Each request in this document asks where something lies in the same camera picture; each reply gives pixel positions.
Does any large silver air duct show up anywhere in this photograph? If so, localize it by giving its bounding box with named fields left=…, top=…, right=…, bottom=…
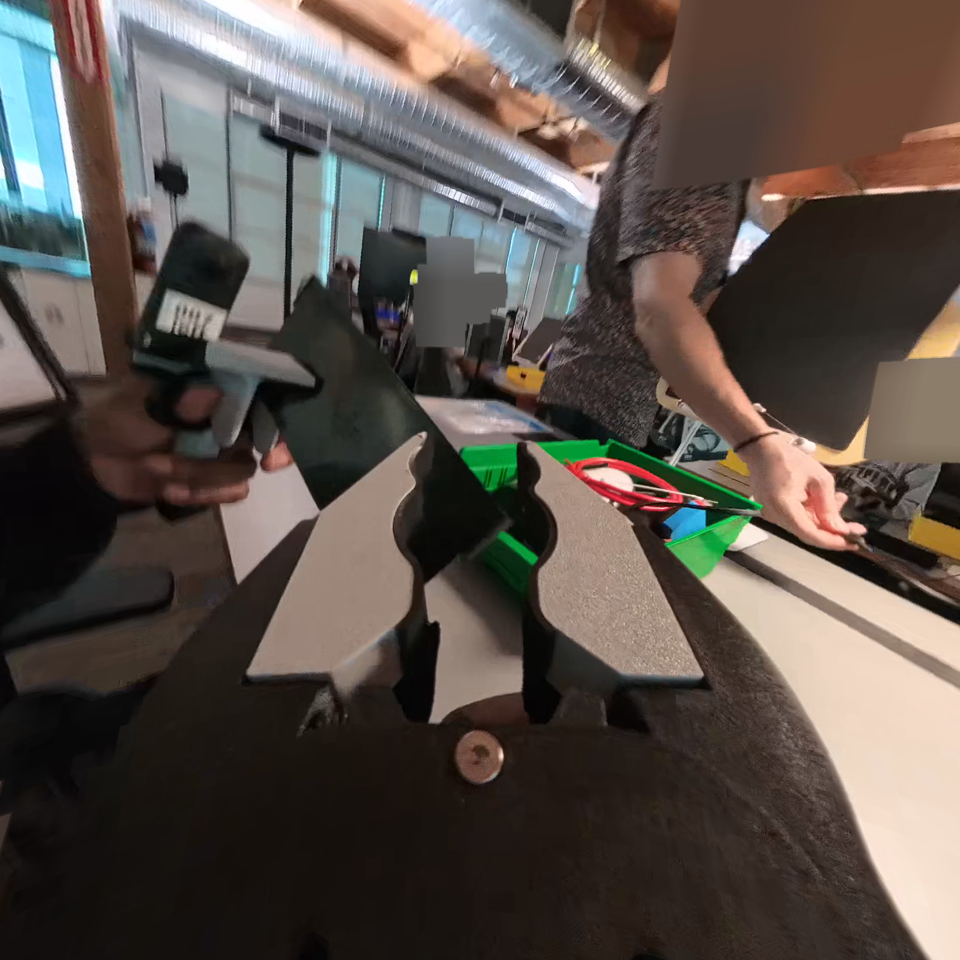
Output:
left=420, top=0, right=648, bottom=138

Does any red network cable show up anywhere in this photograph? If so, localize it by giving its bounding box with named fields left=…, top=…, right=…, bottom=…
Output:
left=564, top=457, right=710, bottom=515

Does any white low cabinet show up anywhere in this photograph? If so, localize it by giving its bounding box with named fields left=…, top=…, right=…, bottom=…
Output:
left=13, top=264, right=108, bottom=378

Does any black sheet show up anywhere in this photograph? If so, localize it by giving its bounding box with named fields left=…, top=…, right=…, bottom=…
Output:
left=268, top=274, right=513, bottom=585

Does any green plastic bin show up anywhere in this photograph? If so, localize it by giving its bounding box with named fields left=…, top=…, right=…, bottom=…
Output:
left=459, top=438, right=764, bottom=597

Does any black monitor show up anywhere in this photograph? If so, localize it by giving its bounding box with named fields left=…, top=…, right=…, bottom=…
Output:
left=358, top=227, right=430, bottom=303

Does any clear bag of papers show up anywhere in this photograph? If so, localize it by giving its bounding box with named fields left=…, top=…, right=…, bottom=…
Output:
left=448, top=399, right=558, bottom=438

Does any small cream-framed board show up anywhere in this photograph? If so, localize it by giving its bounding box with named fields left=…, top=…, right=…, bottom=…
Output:
left=517, top=316, right=565, bottom=363

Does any person's left hand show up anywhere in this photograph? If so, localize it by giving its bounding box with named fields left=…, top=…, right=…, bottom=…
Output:
left=75, top=375, right=295, bottom=520

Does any cream-framed black board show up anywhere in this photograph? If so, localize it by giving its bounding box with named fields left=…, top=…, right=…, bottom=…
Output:
left=705, top=191, right=960, bottom=468

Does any black disc-top floor stand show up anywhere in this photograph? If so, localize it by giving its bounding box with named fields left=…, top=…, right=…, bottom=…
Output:
left=258, top=123, right=324, bottom=318

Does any wooden post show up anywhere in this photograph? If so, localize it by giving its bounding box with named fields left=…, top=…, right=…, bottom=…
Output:
left=48, top=0, right=140, bottom=378

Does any red arrow sign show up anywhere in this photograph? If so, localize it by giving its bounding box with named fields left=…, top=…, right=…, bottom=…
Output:
left=66, top=0, right=108, bottom=85

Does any yellow storage bin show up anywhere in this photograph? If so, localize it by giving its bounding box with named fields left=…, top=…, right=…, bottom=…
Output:
left=907, top=512, right=960, bottom=561

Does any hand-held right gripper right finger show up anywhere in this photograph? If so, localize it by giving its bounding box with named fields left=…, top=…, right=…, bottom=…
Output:
left=516, top=441, right=706, bottom=696

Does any black box on tripod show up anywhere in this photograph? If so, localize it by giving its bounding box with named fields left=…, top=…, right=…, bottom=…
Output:
left=153, top=157, right=190, bottom=226

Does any slim silver air duct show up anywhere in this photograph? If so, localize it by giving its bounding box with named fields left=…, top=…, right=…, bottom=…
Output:
left=120, top=0, right=594, bottom=228

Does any thin grey cable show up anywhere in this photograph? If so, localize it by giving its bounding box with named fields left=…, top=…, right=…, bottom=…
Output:
left=636, top=483, right=760, bottom=519

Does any black chair armrest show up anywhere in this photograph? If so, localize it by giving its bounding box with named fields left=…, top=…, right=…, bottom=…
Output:
left=0, top=567, right=176, bottom=648

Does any red fire extinguisher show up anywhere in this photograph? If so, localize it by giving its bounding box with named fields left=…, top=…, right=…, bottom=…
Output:
left=126, top=210, right=160, bottom=276

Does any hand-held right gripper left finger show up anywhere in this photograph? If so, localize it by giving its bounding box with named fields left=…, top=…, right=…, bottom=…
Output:
left=246, top=432, right=440, bottom=696

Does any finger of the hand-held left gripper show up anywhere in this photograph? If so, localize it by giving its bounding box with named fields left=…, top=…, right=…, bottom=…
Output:
left=204, top=339, right=324, bottom=450
left=251, top=401, right=285, bottom=456

